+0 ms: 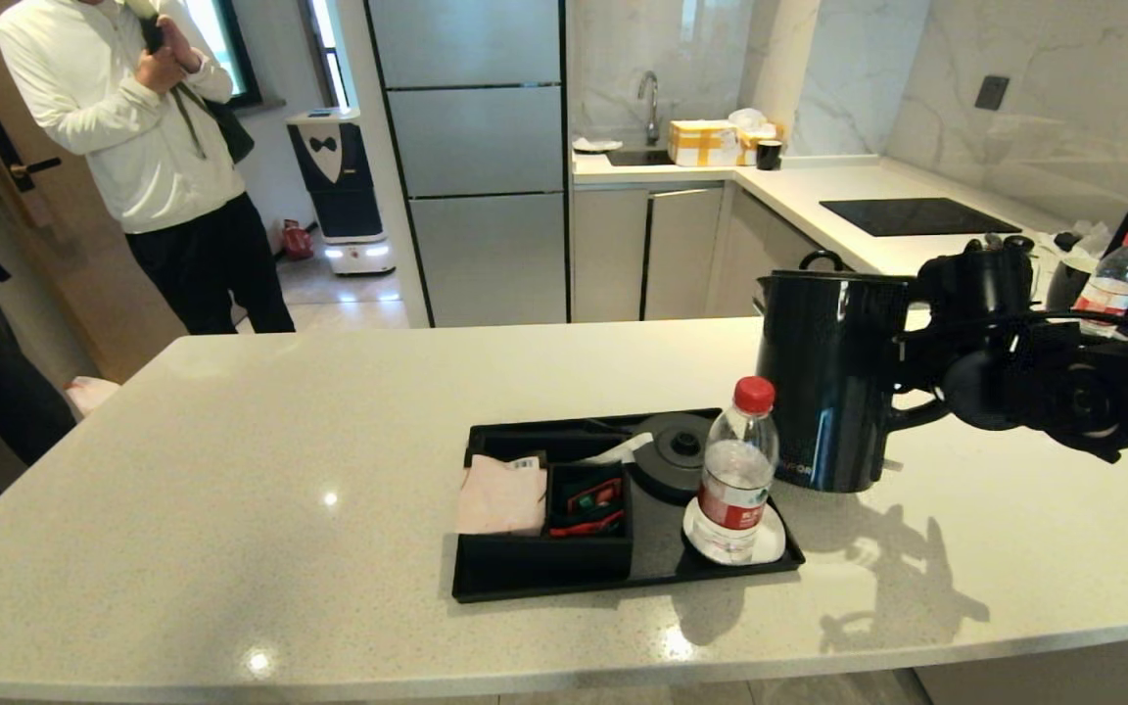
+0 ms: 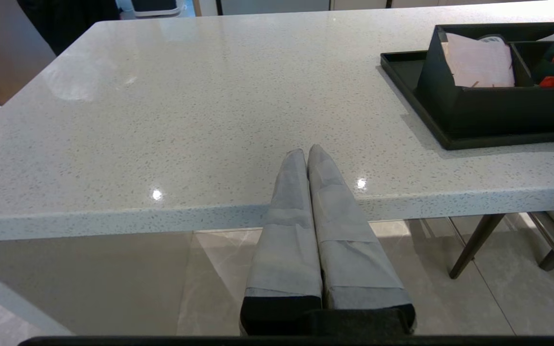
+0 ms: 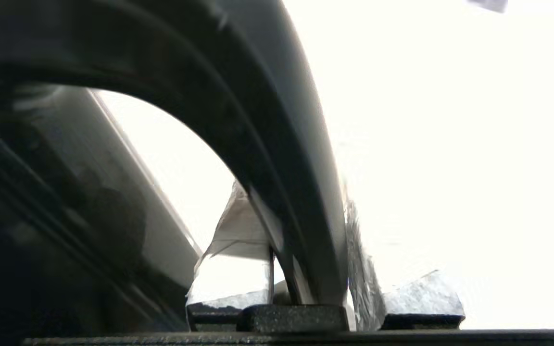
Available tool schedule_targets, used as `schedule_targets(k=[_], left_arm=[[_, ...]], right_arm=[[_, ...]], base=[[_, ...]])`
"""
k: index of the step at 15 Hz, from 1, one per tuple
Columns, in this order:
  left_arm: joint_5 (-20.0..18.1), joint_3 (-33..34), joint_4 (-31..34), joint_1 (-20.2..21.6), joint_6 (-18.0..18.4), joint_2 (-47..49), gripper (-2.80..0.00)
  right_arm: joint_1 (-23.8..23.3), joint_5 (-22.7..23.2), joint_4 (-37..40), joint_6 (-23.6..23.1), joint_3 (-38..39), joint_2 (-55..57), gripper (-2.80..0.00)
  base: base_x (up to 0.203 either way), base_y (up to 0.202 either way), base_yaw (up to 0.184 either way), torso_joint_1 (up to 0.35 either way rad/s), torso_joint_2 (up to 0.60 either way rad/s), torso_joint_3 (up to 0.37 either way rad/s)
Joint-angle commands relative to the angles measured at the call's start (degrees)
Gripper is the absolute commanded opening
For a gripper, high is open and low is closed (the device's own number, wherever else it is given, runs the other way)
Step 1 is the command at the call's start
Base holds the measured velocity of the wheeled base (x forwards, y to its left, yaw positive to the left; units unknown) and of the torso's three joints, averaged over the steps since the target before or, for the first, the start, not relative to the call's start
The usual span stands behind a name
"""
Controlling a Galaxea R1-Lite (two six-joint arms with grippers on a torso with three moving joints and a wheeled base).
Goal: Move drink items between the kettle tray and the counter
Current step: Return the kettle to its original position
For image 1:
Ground crumpled clear wrapper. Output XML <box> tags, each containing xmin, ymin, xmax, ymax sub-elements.
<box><xmin>1056</xmin><ymin>221</ymin><xmax>1113</xmax><ymax>263</ymax></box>

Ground silver refrigerator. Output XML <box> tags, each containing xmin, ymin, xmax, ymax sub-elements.
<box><xmin>364</xmin><ymin>0</ymin><xmax>570</xmax><ymax>329</ymax></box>

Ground black induction cooktop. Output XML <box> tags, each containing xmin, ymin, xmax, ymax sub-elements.
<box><xmin>820</xmin><ymin>198</ymin><xmax>1022</xmax><ymax>238</ymax></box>

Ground black shoulder bag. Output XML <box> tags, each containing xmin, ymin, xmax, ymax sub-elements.
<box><xmin>136</xmin><ymin>12</ymin><xmax>258</xmax><ymax>165</ymax></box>

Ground dark framed window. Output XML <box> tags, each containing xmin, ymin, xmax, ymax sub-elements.
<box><xmin>182</xmin><ymin>0</ymin><xmax>261</xmax><ymax>111</ymax></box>

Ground black compartment organizer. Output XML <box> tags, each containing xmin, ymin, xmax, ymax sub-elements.
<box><xmin>454</xmin><ymin>429</ymin><xmax>636</xmax><ymax>581</ymax></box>

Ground white kitchen cabinet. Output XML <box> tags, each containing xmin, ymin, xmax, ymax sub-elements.
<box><xmin>572</xmin><ymin>182</ymin><xmax>903</xmax><ymax>325</ymax></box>

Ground person in black trousers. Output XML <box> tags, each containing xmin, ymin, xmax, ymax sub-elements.
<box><xmin>0</xmin><ymin>0</ymin><xmax>297</xmax><ymax>336</ymax></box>

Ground crumpled white floor bag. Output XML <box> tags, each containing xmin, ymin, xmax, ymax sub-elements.
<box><xmin>65</xmin><ymin>377</ymin><xmax>121</xmax><ymax>419</ymax></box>

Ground dark framed glass door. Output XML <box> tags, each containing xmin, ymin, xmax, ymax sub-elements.
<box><xmin>305</xmin><ymin>0</ymin><xmax>352</xmax><ymax>111</ymax></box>

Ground large black cup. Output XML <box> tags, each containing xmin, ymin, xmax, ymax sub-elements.
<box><xmin>1047</xmin><ymin>255</ymin><xmax>1096</xmax><ymax>312</ymax></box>

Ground black round kettle base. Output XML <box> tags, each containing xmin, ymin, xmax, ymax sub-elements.
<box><xmin>631</xmin><ymin>413</ymin><xmax>717</xmax><ymax>505</ymax></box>

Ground pink black tea packet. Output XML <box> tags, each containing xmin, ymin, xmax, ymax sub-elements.
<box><xmin>455</xmin><ymin>453</ymin><xmax>548</xmax><ymax>538</ymax></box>

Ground brown wooden door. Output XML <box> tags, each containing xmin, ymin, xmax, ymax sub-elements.
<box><xmin>0</xmin><ymin>0</ymin><xmax>193</xmax><ymax>385</ymax></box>

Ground white round coaster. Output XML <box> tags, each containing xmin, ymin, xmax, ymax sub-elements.
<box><xmin>681</xmin><ymin>497</ymin><xmax>787</xmax><ymax>568</ymax></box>

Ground cardboard box yellow tape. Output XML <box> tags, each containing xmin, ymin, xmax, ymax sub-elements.
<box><xmin>668</xmin><ymin>119</ymin><xmax>740</xmax><ymax>168</ymax></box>

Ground white service robot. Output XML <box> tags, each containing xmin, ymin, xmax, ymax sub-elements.
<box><xmin>286</xmin><ymin>108</ymin><xmax>397</xmax><ymax>277</ymax></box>

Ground clear water bottle red cap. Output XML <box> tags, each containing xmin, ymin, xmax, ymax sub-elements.
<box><xmin>1078</xmin><ymin>229</ymin><xmax>1128</xmax><ymax>340</ymax></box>
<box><xmin>694</xmin><ymin>376</ymin><xmax>779</xmax><ymax>566</ymax></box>

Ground black brass door lock handle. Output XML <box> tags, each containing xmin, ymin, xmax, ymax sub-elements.
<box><xmin>0</xmin><ymin>111</ymin><xmax>63</xmax><ymax>229</ymax></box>

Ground black electric kettle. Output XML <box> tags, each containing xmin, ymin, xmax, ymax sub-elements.
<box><xmin>756</xmin><ymin>269</ymin><xmax>952</xmax><ymax>494</ymax></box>

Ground chrome faucet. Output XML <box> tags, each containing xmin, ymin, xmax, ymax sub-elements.
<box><xmin>636</xmin><ymin>71</ymin><xmax>662</xmax><ymax>146</ymax></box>

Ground black serving tray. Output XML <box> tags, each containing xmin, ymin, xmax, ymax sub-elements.
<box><xmin>452</xmin><ymin>409</ymin><xmax>807</xmax><ymax>604</ymax></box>

